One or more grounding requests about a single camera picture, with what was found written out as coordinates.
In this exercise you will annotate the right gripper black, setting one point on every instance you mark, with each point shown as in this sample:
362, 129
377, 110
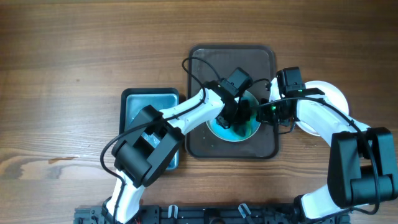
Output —
263, 117

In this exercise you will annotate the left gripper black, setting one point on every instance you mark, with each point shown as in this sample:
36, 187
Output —
245, 116

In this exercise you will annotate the green yellow sponge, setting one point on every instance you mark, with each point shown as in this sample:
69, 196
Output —
241, 130

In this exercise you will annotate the white plate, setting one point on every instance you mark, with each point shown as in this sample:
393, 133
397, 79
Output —
329, 99
243, 114

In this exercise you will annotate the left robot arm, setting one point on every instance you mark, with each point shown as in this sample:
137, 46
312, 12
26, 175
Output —
143, 152

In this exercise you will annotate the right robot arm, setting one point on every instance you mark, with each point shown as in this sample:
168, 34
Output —
362, 170

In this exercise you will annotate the dark brown serving tray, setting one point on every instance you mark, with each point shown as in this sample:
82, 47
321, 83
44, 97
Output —
259, 62

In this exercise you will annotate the black water basin tray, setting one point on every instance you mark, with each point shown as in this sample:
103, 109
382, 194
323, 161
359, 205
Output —
135, 99

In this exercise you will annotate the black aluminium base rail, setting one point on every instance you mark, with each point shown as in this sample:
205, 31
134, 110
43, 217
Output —
280, 213

